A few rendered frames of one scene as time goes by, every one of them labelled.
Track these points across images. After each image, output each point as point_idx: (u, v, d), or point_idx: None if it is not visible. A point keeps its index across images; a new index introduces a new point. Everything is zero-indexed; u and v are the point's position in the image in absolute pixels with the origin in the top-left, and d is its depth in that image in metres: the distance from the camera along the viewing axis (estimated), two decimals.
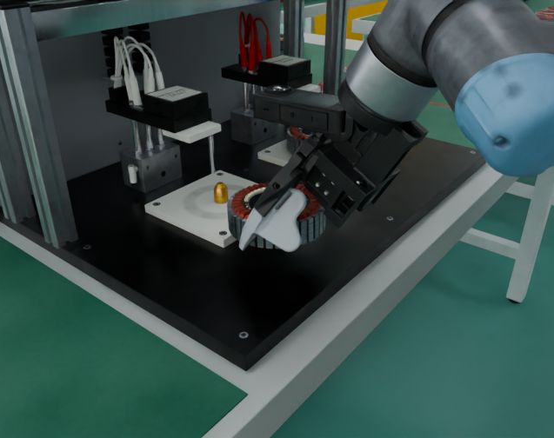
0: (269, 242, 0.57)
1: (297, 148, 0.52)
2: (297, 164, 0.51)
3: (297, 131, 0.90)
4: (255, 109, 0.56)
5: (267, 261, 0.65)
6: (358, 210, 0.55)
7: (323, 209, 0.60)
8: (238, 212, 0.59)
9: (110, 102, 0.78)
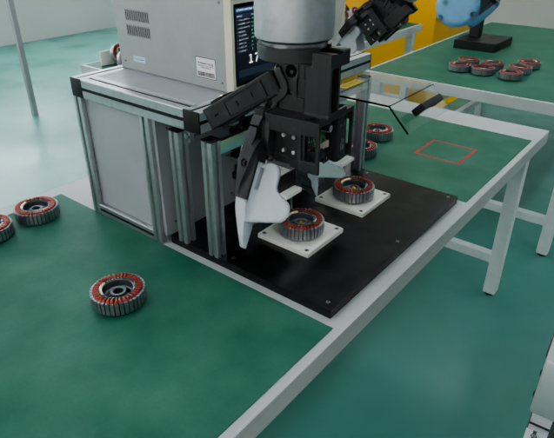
0: (297, 237, 1.27)
1: (250, 124, 0.55)
2: (254, 135, 0.53)
3: (339, 185, 1.46)
4: (210, 122, 0.60)
5: (332, 265, 1.22)
6: (335, 161, 0.55)
7: (322, 223, 1.29)
8: (283, 222, 1.29)
9: (236, 173, 1.34)
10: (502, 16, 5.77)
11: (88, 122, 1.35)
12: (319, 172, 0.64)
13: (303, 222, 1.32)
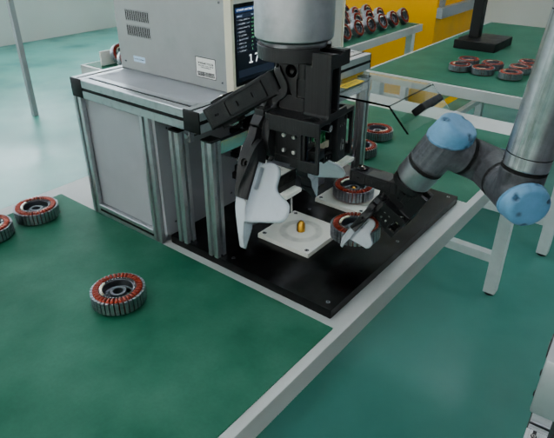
0: (355, 243, 1.17)
1: (250, 124, 0.55)
2: (254, 135, 0.53)
3: (339, 185, 1.46)
4: (210, 122, 0.60)
5: (332, 265, 1.22)
6: (335, 161, 0.55)
7: (379, 227, 1.19)
8: (338, 228, 1.18)
9: (236, 173, 1.34)
10: (502, 16, 5.77)
11: (88, 122, 1.35)
12: (319, 172, 0.64)
13: None
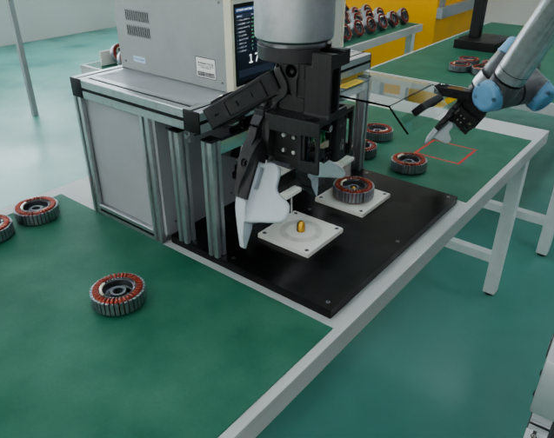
0: (409, 171, 1.67)
1: (250, 124, 0.55)
2: (254, 135, 0.53)
3: (342, 187, 1.45)
4: (210, 122, 0.60)
5: (332, 265, 1.22)
6: (335, 161, 0.55)
7: (426, 161, 1.70)
8: (397, 162, 1.69)
9: (236, 173, 1.34)
10: (502, 16, 5.77)
11: (88, 122, 1.35)
12: (319, 172, 0.64)
13: (410, 162, 1.73)
